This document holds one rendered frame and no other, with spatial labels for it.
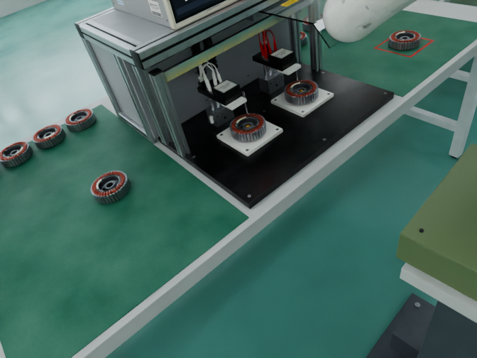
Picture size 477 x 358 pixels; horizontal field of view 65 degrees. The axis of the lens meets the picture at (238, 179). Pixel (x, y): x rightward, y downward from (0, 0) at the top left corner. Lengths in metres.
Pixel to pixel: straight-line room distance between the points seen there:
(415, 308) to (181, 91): 1.20
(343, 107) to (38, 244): 0.99
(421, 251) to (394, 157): 1.47
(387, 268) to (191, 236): 1.04
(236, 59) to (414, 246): 0.89
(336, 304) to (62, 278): 1.07
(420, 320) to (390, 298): 0.13
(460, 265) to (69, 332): 0.81
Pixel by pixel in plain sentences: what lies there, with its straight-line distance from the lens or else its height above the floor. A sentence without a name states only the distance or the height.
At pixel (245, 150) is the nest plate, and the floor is 0.78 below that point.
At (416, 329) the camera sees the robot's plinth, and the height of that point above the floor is 0.02.
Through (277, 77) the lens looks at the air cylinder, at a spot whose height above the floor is 0.82.
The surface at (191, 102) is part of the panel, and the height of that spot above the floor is 0.82.
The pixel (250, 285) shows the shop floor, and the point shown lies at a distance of 1.74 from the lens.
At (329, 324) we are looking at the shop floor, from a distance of 1.63.
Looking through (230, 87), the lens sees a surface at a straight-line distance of 1.16.
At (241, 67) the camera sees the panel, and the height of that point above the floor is 0.84.
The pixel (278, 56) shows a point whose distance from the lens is 1.29.
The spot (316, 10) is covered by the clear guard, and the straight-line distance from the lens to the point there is 1.19.
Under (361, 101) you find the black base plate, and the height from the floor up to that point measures 0.77.
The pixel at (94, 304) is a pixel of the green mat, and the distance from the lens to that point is 0.96.
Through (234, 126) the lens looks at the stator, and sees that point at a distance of 1.17.
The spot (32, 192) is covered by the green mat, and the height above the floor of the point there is 0.75.
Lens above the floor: 1.48
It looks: 42 degrees down
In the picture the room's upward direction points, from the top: 14 degrees counter-clockwise
